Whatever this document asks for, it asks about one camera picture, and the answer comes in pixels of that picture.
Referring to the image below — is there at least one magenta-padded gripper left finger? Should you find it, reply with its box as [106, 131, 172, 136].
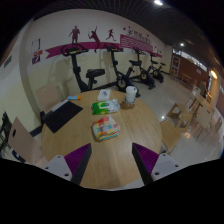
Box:
[42, 143, 93, 186]

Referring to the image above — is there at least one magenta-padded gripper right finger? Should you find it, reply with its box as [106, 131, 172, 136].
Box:
[131, 142, 184, 186]

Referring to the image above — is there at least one colourful patchwork towel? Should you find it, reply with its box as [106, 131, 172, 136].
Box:
[91, 115, 121, 142]

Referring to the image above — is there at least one black desk mat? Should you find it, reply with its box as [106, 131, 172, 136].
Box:
[42, 99, 84, 134]

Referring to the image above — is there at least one brown tape roll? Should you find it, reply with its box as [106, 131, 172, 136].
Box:
[120, 99, 136, 110]

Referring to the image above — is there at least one green wet wipes pack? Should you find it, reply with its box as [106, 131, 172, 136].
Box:
[91, 98, 121, 116]

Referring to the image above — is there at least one white paper cup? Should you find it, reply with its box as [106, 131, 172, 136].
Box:
[125, 85, 138, 104]

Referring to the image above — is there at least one plain wooden chair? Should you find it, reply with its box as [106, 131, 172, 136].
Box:
[35, 82, 66, 114]

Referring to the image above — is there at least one small white box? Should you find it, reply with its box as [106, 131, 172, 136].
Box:
[97, 88, 112, 102]

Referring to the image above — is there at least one black metal chair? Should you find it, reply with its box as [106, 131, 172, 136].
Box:
[0, 111, 14, 158]

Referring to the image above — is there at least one black exercise bike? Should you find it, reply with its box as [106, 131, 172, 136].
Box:
[148, 51, 167, 84]
[60, 43, 106, 93]
[132, 47, 157, 90]
[103, 42, 141, 98]

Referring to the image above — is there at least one wooden chair with handle hole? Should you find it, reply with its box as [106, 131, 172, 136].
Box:
[8, 116, 48, 166]

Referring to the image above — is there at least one group of wall posters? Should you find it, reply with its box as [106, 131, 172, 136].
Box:
[30, 38, 44, 65]

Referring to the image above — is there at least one dark wall sign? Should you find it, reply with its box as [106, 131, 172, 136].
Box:
[3, 54, 14, 69]

